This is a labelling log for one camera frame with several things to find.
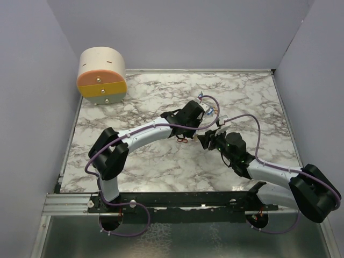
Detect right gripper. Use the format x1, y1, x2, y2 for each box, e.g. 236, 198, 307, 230
198, 127, 235, 163

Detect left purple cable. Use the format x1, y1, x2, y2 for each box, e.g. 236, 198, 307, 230
84, 95, 220, 237

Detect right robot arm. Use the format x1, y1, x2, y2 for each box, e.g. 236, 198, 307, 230
198, 130, 341, 223

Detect red carabiner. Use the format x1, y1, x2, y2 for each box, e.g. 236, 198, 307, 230
177, 138, 188, 144

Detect blue key tag with key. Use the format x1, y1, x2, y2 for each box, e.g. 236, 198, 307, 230
207, 108, 214, 115

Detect round three-drawer storage box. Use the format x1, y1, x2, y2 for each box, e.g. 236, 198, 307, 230
76, 46, 127, 105

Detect aluminium rail frame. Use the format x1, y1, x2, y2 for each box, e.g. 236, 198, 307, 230
42, 192, 329, 216

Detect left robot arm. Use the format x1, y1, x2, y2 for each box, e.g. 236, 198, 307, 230
88, 101, 209, 212

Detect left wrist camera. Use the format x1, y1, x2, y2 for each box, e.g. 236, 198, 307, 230
200, 103, 211, 115

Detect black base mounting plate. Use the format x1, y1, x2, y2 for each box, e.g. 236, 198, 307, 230
88, 189, 278, 224

